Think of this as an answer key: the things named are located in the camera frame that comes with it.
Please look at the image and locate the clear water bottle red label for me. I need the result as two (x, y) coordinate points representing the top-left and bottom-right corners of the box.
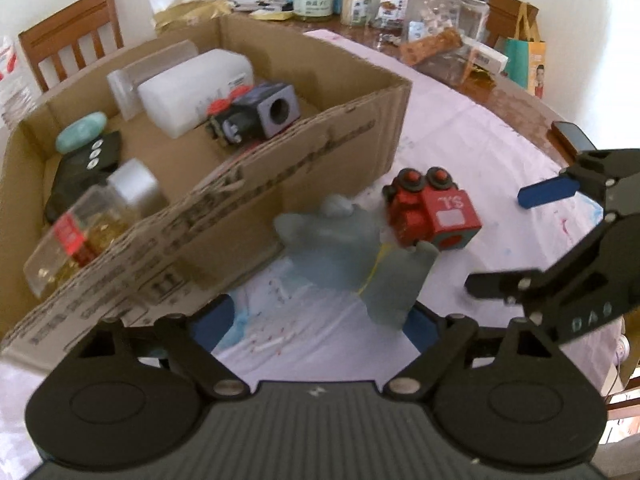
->
(0, 35), (38, 131)

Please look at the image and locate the gold tissue pack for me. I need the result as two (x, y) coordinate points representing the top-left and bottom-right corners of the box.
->
(147, 0), (235, 37)

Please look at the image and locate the small glass jar black lid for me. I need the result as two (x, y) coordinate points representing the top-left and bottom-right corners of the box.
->
(292, 0), (335, 22)

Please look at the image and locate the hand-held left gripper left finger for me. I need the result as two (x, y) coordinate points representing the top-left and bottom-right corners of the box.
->
(75, 296), (248, 401)

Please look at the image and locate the large clear jar black lid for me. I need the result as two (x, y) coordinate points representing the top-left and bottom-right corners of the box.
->
(400, 0), (491, 83)

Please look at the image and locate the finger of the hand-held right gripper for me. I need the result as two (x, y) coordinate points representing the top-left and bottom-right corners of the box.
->
(519, 149), (640, 211)
(465, 180), (640, 311)

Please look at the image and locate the small white carton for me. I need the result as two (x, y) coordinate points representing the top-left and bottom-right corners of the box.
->
(462, 42), (508, 73)

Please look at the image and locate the brown cardboard box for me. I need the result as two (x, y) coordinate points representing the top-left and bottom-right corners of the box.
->
(0, 12), (413, 376)

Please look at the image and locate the white translucent plastic container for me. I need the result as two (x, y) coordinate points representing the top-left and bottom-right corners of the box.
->
(137, 49), (256, 139)

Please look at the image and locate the red toy train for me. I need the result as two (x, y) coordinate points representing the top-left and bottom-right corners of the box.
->
(382, 166), (483, 251)

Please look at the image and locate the clear bottle silver cap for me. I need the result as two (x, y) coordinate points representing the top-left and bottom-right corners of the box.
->
(22, 158), (166, 296)

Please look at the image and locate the teal soap bar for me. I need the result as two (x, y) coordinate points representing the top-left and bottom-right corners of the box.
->
(55, 111), (108, 155)

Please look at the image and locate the black smartphone brown case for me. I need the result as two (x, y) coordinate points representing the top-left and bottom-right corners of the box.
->
(550, 121), (598, 153)

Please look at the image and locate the gold foil wrapper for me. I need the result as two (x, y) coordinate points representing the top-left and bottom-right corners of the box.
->
(460, 62), (498, 91)

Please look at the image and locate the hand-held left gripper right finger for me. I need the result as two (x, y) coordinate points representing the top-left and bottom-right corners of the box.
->
(382, 304), (566, 402)

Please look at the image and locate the black remote with white buttons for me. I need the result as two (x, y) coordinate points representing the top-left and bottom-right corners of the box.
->
(44, 130), (123, 223)

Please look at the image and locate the black purple toy train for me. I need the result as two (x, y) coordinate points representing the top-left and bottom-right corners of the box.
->
(206, 81), (301, 148)

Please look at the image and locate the clear plastic box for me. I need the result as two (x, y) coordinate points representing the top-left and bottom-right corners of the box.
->
(106, 40), (201, 121)

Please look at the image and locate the green-lidded white bottle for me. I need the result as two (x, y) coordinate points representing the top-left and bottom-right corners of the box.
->
(341, 0), (373, 27)

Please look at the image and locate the clear pen holder jar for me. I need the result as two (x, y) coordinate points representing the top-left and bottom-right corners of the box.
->
(372, 0), (412, 29)

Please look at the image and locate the teal yellow paper bag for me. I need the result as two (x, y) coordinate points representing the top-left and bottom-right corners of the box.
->
(502, 2), (547, 99)

